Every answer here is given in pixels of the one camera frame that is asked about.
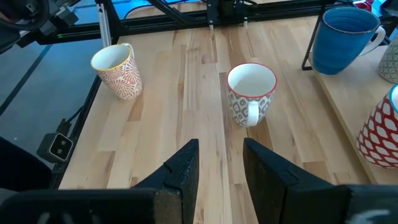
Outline grey diamond mug red rim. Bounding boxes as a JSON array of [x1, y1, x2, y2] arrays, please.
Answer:
[[226, 62, 278, 128]]

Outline orange floral mug yellow rim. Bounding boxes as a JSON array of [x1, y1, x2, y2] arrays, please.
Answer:
[[90, 42, 144, 101]]

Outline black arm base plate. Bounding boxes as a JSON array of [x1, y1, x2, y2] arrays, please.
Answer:
[[206, 0, 249, 29]]

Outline black camera cable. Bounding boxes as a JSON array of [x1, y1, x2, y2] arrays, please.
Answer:
[[57, 105, 85, 138]]

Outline wooden rack black metal legs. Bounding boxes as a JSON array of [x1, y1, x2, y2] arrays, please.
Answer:
[[300, 11, 398, 186]]

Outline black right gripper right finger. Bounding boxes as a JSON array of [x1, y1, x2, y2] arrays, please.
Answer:
[[243, 138, 398, 224]]

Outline red lattice mug blue rim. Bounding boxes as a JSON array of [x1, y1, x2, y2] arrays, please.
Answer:
[[356, 83, 398, 169]]

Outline small black table camera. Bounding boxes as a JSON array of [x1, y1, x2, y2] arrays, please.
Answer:
[[36, 132, 75, 164]]

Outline silver aluminium extrusion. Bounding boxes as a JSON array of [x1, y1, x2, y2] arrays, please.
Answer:
[[95, 2, 113, 49]]

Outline blue mug white handle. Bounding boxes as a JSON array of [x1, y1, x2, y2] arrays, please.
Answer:
[[312, 6, 387, 76]]

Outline green patterned white mug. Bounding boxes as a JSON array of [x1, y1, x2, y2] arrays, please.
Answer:
[[377, 35, 398, 84]]

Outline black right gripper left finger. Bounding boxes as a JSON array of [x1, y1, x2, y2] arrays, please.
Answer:
[[0, 138, 200, 224]]

